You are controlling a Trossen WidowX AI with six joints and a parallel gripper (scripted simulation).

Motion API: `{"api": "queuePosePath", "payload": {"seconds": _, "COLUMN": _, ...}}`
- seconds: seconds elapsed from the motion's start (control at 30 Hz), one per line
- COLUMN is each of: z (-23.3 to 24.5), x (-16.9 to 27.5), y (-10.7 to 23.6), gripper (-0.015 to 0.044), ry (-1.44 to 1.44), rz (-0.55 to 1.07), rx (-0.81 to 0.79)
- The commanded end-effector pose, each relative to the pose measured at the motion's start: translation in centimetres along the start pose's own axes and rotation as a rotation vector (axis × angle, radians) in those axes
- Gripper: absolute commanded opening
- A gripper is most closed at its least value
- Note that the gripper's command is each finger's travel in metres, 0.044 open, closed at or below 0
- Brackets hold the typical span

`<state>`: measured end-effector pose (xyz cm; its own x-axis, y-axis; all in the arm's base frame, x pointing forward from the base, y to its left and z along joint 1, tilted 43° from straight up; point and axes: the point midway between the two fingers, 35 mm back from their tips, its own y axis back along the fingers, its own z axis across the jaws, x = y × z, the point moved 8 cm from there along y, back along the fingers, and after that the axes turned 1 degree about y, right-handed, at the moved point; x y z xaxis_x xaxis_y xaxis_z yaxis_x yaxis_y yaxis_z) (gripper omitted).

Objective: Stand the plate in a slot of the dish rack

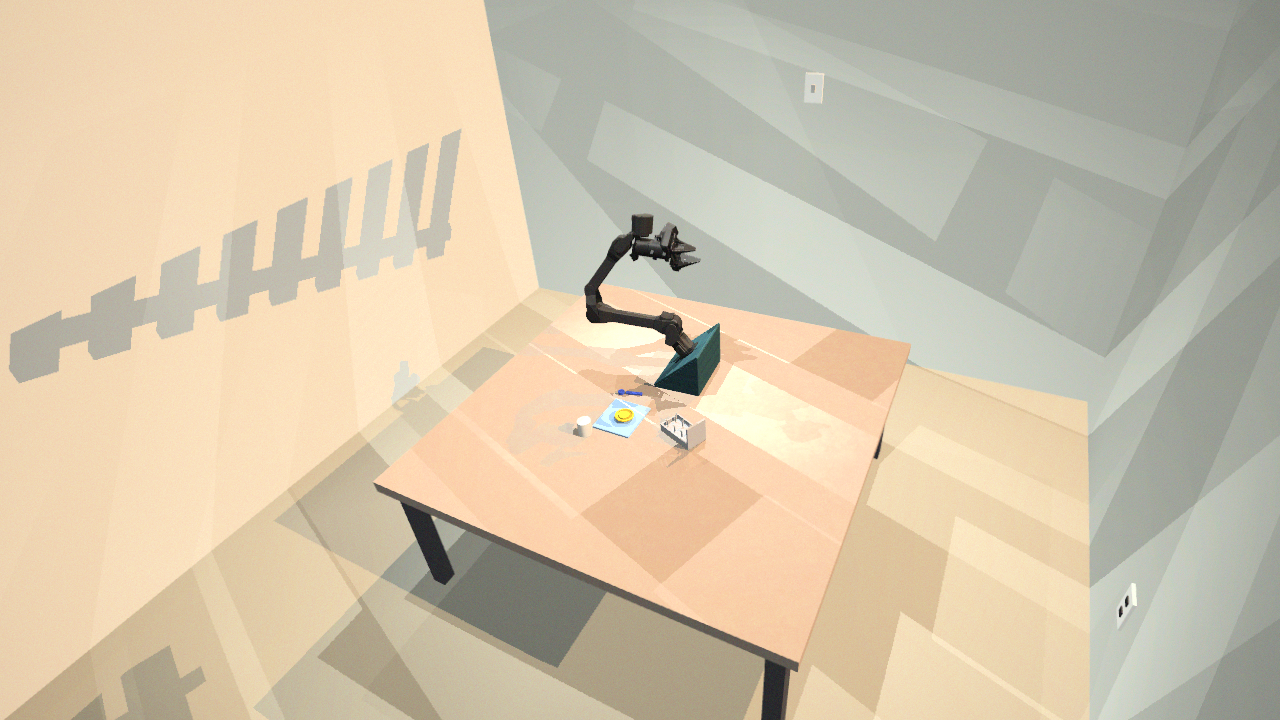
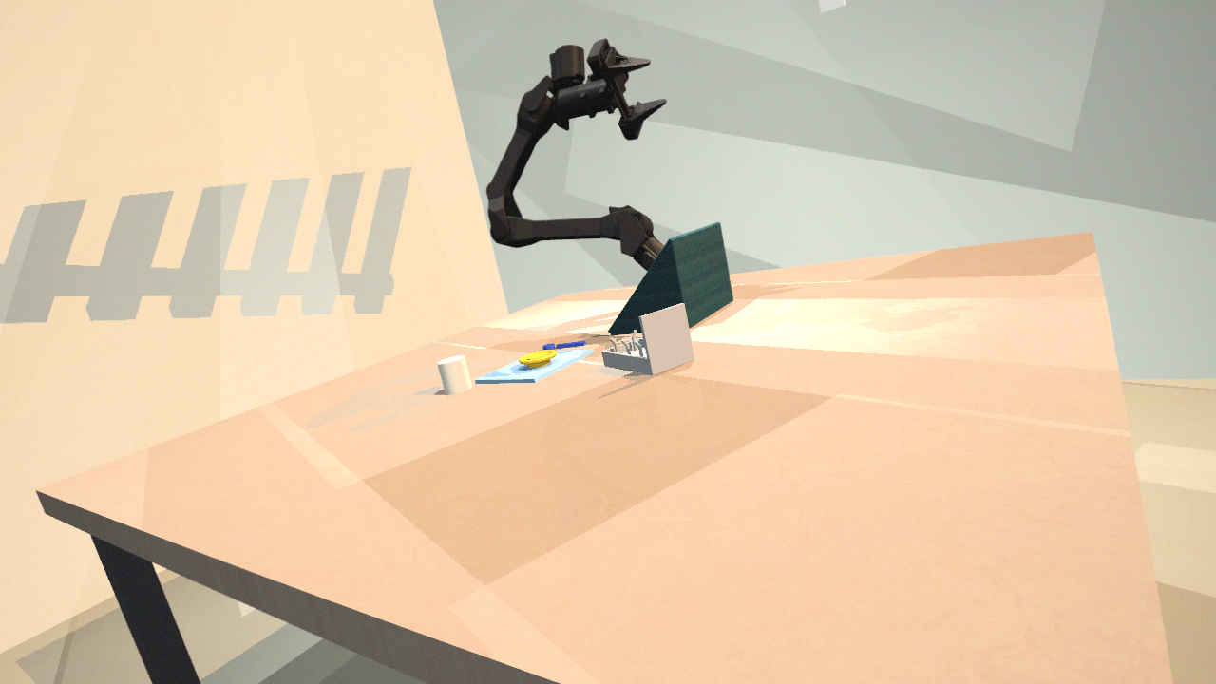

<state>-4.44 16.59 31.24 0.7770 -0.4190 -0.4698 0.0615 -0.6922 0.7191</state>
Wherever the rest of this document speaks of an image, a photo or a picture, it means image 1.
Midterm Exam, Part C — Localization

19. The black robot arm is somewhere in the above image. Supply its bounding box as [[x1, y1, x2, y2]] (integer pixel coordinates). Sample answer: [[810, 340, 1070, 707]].
[[584, 213, 698, 360]]

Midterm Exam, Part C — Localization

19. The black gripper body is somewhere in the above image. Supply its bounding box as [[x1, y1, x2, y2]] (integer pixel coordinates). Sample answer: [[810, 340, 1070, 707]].
[[648, 231, 681, 272]]

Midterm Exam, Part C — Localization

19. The white dish rack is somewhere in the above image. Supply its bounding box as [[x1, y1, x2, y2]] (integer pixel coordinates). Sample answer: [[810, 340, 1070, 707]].
[[660, 413, 707, 450]]

